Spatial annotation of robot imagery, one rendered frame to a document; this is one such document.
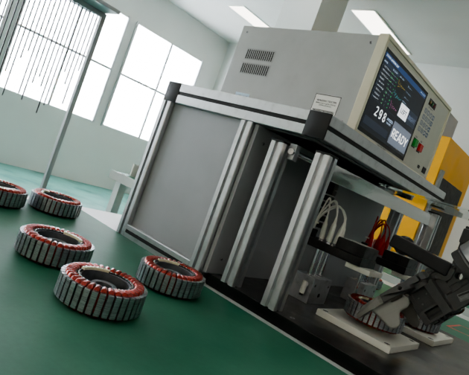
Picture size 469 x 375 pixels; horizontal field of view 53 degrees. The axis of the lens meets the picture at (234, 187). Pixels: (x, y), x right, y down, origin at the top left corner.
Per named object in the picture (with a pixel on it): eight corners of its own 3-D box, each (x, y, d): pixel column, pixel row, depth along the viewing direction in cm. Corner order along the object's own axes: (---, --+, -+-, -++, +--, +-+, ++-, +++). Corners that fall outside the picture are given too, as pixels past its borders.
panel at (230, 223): (354, 288, 140) (389, 193, 139) (206, 272, 90) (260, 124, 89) (351, 286, 141) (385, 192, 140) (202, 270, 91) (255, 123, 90)
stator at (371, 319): (409, 335, 90) (415, 317, 90) (386, 337, 82) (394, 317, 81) (357, 309, 97) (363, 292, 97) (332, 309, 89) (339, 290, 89)
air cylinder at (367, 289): (370, 306, 119) (377, 286, 118) (357, 306, 113) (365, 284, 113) (352, 297, 122) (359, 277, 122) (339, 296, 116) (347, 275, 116)
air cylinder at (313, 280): (324, 304, 100) (333, 280, 100) (306, 303, 95) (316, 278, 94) (304, 294, 104) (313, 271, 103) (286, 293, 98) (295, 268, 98)
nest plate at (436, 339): (452, 343, 109) (453, 338, 109) (432, 347, 97) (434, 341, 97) (391, 314, 118) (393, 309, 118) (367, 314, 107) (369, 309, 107)
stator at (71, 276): (155, 325, 60) (164, 297, 60) (74, 322, 52) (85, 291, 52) (114, 289, 68) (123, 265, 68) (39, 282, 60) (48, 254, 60)
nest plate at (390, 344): (418, 349, 90) (420, 343, 90) (388, 354, 79) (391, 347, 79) (350, 314, 100) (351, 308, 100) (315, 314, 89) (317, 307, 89)
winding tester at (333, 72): (424, 182, 124) (452, 109, 123) (353, 134, 91) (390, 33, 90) (304, 149, 149) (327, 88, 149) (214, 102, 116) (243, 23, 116)
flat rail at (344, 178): (432, 228, 128) (435, 217, 128) (322, 177, 81) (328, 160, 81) (427, 226, 128) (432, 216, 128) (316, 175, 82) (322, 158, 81)
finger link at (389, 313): (371, 338, 80) (420, 315, 80) (354, 306, 83) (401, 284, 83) (370, 341, 82) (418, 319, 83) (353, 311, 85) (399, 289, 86)
